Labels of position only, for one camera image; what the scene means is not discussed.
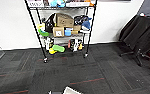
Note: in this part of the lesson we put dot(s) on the pale basket with dark spots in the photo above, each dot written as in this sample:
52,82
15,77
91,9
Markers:
71,91

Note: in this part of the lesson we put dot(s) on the black and white bottle pack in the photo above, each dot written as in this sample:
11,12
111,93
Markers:
75,45

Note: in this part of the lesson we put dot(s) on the small orange bottle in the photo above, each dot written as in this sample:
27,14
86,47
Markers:
80,46

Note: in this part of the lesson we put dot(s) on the light blue cup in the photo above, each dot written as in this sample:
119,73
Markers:
68,32

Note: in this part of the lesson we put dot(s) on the yellow-green toy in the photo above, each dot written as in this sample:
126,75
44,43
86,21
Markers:
57,48

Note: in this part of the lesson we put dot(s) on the small cardboard box white label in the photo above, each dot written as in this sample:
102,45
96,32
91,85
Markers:
58,32

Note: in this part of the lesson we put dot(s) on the dark blue cap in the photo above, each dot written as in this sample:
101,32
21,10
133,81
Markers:
86,24

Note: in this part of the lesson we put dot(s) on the black and white toy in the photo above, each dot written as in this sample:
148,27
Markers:
49,43

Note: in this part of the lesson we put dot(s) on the large brown cardboard box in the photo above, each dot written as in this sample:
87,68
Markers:
64,20

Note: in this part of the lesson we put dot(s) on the green and yellow toy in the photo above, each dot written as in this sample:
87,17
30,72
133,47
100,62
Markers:
43,33

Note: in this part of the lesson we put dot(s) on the flat box with photo print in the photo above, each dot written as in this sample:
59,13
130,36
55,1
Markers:
77,4

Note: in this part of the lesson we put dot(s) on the blue plush toy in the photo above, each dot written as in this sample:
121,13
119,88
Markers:
59,3

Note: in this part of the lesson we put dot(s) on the black office chair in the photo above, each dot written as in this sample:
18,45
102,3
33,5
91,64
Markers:
137,55

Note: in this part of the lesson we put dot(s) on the black draped garment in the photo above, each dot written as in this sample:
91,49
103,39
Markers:
141,33

